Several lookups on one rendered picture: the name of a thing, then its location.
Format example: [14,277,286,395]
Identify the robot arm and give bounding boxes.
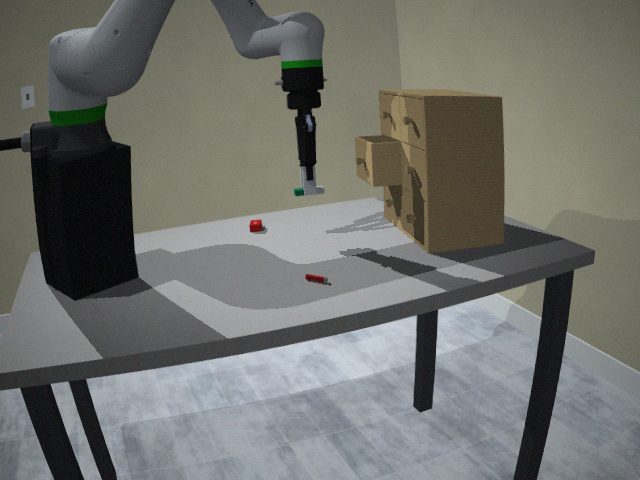
[0,0,327,159]

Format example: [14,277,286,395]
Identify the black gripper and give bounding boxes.
[287,92,321,196]

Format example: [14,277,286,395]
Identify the small tan wooden chest of drawers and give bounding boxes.
[378,89,505,253]

